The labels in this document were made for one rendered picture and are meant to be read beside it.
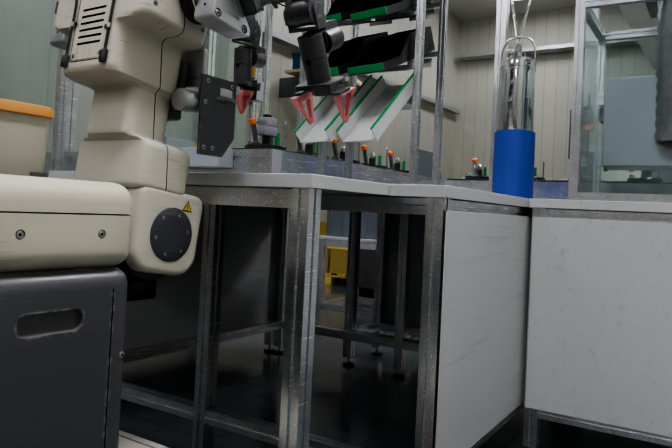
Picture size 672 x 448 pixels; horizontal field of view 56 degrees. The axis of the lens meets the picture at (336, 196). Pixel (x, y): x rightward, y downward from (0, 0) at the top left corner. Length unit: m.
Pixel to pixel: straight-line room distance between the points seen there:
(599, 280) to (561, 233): 0.18
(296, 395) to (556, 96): 10.18
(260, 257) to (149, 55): 2.17
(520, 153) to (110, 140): 1.63
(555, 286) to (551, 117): 9.12
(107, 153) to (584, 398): 1.61
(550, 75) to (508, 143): 8.89
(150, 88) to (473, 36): 10.88
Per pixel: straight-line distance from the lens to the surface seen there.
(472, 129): 11.60
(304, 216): 1.29
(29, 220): 0.89
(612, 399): 2.20
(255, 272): 3.29
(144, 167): 1.21
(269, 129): 2.09
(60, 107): 2.58
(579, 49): 2.34
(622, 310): 2.15
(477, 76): 11.75
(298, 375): 1.33
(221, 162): 1.91
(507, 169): 2.48
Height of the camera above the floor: 0.79
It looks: 1 degrees up
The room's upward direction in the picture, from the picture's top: 3 degrees clockwise
